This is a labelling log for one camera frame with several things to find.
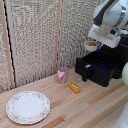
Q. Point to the black air fryer drawer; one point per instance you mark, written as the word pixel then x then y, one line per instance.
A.
pixel 100 71

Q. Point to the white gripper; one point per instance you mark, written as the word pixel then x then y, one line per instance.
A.
pixel 106 37

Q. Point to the yellow food block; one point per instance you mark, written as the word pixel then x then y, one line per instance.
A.
pixel 74 88

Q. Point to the yellow food in bowl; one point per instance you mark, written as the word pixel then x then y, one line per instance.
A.
pixel 90 43

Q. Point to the white floral rim plate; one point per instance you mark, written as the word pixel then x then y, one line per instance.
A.
pixel 28 107

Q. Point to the wide woven screen panel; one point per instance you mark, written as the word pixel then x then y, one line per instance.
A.
pixel 33 40

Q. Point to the pink cup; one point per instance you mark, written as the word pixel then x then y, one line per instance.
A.
pixel 62 75

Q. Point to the small white bowl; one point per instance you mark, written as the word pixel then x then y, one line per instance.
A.
pixel 90 48

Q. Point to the white rounded object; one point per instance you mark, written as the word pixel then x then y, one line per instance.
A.
pixel 122 120

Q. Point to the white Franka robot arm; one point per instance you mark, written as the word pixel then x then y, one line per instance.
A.
pixel 111 13

